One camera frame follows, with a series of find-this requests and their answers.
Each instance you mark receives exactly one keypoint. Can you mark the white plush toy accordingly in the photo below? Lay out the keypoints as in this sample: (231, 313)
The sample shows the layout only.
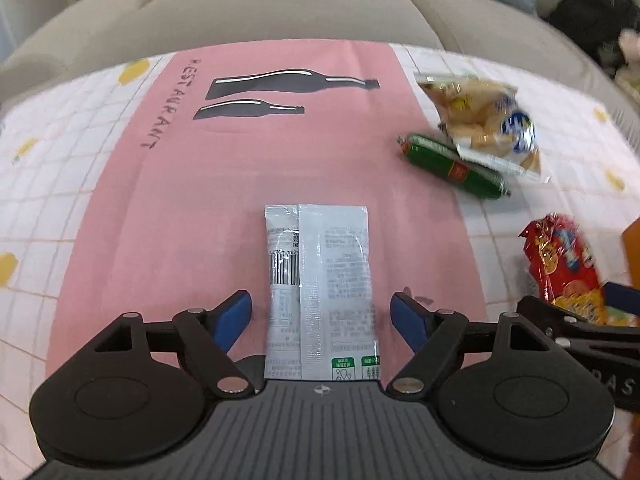
(629, 55)

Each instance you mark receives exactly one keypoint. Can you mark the black cloth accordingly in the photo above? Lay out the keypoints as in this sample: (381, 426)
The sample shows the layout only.
(590, 17)

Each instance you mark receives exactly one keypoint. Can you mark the green sausage stick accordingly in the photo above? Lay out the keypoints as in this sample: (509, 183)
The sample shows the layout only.
(450, 165)

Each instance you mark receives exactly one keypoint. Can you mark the silver white sachet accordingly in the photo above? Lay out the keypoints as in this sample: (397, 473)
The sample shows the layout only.
(320, 270)

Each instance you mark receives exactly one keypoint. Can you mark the biscuit bag with blue logo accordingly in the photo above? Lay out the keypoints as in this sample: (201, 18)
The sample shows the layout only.
(480, 110)

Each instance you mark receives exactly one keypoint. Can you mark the red snack packet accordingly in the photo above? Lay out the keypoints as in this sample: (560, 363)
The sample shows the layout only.
(560, 260)

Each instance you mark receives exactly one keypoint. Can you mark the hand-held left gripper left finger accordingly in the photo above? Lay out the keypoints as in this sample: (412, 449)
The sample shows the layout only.
(235, 315)

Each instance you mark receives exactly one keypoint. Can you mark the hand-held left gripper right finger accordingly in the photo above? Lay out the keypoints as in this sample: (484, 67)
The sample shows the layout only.
(407, 320)

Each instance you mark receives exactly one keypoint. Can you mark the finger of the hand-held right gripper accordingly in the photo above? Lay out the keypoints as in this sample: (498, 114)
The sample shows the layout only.
(620, 297)
(545, 312)

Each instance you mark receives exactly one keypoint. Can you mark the pink and white checked tablecloth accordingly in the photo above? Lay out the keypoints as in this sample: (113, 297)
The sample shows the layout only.
(200, 210)

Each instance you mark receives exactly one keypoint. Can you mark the beige sofa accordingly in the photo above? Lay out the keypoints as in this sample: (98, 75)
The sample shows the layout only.
(280, 5)

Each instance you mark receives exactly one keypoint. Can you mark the orange rimmed white box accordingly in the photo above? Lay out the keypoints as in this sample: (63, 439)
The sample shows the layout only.
(634, 255)

